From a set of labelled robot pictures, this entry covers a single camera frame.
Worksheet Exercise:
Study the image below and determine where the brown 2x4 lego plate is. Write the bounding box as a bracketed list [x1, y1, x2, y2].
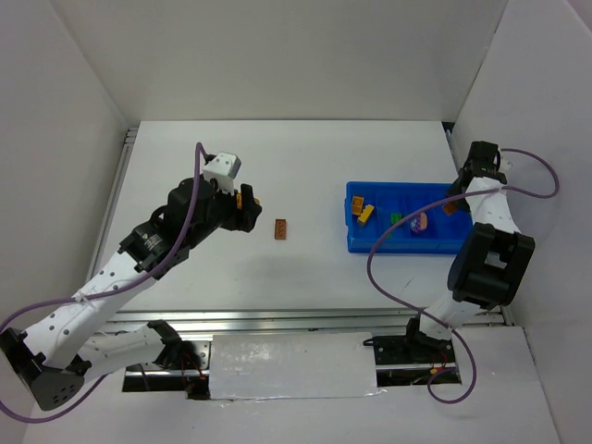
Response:
[274, 219, 288, 241]

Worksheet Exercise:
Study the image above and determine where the purple oval flower lego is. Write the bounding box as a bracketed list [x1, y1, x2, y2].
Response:
[408, 212, 428, 233]

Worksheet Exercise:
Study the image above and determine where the green lego brick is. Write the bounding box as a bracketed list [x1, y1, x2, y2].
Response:
[390, 213, 403, 226]

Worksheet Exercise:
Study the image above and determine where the yellow 2x4 lego brick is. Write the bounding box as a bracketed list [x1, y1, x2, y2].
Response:
[357, 204, 375, 227]

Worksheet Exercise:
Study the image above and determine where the orange 2x4 lego brick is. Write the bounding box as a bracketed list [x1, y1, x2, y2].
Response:
[442, 202, 458, 216]

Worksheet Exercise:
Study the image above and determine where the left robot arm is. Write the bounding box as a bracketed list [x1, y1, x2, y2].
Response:
[1, 179, 262, 412]

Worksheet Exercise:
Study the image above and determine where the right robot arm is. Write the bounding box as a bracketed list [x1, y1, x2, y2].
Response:
[401, 141, 536, 364]

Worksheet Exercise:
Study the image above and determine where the blue divided plastic bin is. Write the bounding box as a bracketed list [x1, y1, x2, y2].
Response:
[344, 180, 478, 255]

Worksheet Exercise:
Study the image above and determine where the white taped cover plate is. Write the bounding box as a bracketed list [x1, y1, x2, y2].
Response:
[209, 332, 378, 401]

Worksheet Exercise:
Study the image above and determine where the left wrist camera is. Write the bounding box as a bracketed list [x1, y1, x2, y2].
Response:
[203, 152, 241, 195]

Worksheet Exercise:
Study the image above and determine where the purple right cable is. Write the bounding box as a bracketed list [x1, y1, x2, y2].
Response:
[366, 147, 560, 405]

